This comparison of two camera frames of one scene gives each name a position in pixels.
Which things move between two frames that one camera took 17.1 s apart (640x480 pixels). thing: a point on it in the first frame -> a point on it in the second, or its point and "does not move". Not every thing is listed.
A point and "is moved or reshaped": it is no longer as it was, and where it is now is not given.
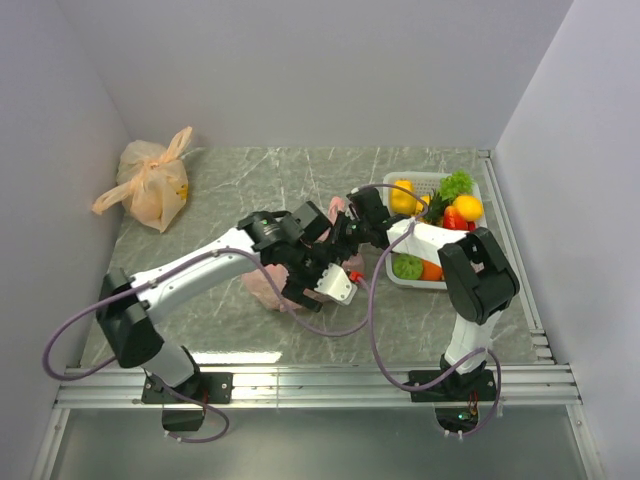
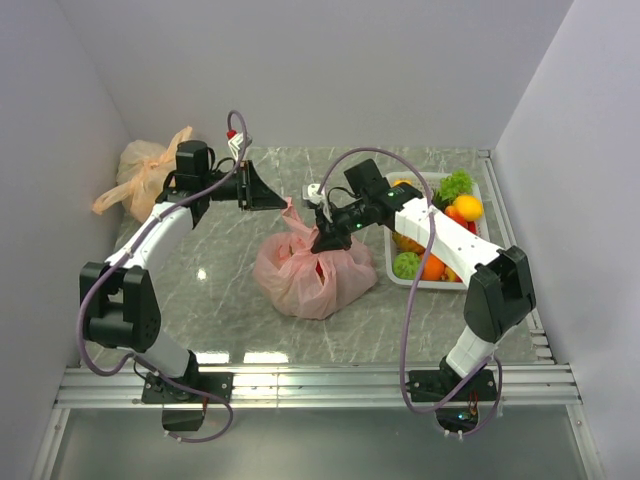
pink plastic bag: x=265 y=285 is moved or reshaped
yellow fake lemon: x=469 y=207 does not move
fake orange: x=431 y=271 does not move
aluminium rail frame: x=549 y=384 does not move
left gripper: x=296 y=287 -> x=257 y=195
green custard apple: x=408 y=266 does not move
